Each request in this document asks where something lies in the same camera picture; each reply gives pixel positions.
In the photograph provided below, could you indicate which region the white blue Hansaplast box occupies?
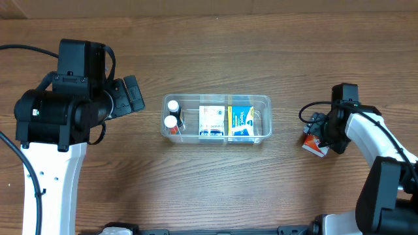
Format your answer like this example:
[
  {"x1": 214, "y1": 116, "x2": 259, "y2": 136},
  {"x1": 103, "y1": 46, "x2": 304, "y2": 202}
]
[{"x1": 199, "y1": 106, "x2": 225, "y2": 136}]

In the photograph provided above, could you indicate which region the blue yellow VapoDrops box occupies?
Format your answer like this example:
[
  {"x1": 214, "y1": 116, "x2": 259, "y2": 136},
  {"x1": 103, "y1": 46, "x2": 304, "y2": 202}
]
[{"x1": 228, "y1": 106, "x2": 254, "y2": 136}]

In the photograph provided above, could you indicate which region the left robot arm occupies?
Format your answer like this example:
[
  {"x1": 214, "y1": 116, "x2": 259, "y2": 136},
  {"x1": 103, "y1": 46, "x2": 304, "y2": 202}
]
[{"x1": 14, "y1": 39, "x2": 145, "y2": 234}]

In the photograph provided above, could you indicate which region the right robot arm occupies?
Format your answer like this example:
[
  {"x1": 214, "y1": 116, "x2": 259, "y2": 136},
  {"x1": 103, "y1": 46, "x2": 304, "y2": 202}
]
[{"x1": 302, "y1": 83, "x2": 417, "y2": 234}]

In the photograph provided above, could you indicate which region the red white packet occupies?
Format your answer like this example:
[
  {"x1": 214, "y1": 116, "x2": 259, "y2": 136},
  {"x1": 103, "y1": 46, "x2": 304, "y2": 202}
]
[{"x1": 302, "y1": 134, "x2": 329, "y2": 157}]

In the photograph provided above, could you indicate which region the clear plastic container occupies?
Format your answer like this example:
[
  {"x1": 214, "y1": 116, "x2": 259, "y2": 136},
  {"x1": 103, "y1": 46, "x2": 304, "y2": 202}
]
[{"x1": 161, "y1": 94, "x2": 272, "y2": 144}]

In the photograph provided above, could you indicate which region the dark bottle white cap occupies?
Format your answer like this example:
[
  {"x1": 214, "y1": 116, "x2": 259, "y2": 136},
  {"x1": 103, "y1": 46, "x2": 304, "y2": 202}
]
[{"x1": 167, "y1": 100, "x2": 184, "y2": 127}]

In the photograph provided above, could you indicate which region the orange bottle white cap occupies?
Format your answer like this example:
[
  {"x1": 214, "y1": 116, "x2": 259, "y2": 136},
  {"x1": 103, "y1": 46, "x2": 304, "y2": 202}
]
[{"x1": 164, "y1": 116, "x2": 180, "y2": 134}]

